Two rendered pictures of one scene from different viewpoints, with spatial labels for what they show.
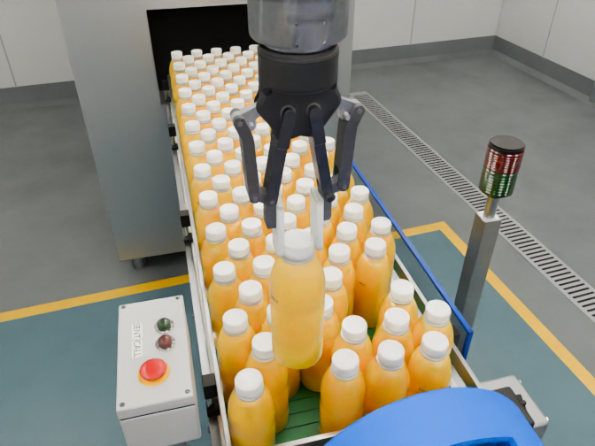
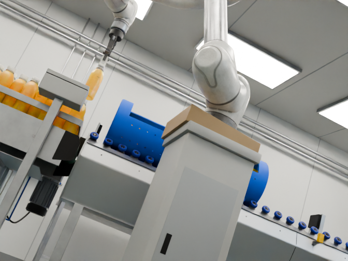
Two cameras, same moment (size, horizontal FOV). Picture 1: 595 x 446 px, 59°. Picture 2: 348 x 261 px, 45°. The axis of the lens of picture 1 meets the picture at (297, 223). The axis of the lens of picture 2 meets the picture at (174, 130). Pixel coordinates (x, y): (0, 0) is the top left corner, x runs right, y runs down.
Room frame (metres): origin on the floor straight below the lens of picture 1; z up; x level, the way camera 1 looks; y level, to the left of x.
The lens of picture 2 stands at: (-0.18, 1.93, 0.41)
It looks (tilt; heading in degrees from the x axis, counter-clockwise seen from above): 20 degrees up; 276
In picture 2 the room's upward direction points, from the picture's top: 21 degrees clockwise
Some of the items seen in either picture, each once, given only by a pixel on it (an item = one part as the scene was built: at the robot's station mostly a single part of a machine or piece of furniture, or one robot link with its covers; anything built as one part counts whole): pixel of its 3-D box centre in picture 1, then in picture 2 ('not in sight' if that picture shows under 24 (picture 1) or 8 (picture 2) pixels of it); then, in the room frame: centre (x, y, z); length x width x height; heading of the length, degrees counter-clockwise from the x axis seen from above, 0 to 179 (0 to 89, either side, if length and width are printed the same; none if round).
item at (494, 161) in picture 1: (504, 157); not in sight; (0.86, -0.38, 1.23); 0.06 x 0.06 x 0.04
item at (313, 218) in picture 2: not in sight; (314, 227); (-0.89, -0.45, 1.00); 0.10 x 0.04 x 0.15; 104
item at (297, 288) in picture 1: (297, 303); (93, 83); (0.49, 0.00, 1.22); 0.07 x 0.07 x 0.19
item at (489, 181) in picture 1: (498, 178); not in sight; (0.86, -0.38, 1.18); 0.06 x 0.06 x 0.05
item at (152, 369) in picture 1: (153, 370); not in sight; (0.47, 0.20, 1.11); 0.04 x 0.04 x 0.01
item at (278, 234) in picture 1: (278, 225); (103, 60); (0.48, 0.02, 1.35); 0.03 x 0.01 x 0.07; 14
